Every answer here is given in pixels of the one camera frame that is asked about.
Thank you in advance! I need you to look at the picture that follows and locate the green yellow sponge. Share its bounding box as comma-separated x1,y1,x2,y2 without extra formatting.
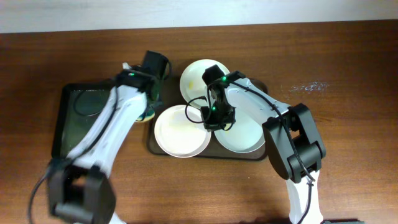
136,106,155,123

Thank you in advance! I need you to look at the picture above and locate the white plate top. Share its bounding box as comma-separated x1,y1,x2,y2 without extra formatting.
180,59,229,102

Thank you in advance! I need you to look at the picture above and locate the white plate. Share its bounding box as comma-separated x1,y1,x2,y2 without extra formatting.
180,59,229,102
154,105,211,158

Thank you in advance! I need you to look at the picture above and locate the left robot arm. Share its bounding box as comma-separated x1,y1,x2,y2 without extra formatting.
47,68,165,223

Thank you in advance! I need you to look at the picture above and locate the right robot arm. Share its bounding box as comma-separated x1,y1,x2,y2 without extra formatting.
201,67,326,223

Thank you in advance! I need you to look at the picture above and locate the brown serving tray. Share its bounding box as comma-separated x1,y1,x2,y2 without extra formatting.
146,77,267,161

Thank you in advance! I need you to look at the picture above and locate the black water tray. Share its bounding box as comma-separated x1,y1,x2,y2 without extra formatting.
51,80,114,159

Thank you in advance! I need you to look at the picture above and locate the pale green plate right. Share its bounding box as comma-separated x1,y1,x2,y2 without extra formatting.
214,108,265,153

